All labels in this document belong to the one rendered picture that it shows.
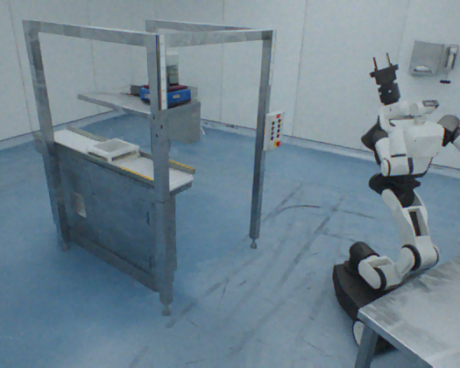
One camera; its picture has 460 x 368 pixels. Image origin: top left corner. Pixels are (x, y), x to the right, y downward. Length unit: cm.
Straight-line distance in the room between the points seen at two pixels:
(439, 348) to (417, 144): 111
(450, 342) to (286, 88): 454
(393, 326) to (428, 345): 11
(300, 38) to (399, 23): 117
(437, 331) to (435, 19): 409
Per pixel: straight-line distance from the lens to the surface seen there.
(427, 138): 226
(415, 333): 147
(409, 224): 235
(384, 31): 522
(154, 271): 267
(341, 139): 551
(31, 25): 279
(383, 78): 196
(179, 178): 236
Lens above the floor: 179
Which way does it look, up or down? 25 degrees down
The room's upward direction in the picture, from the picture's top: 3 degrees clockwise
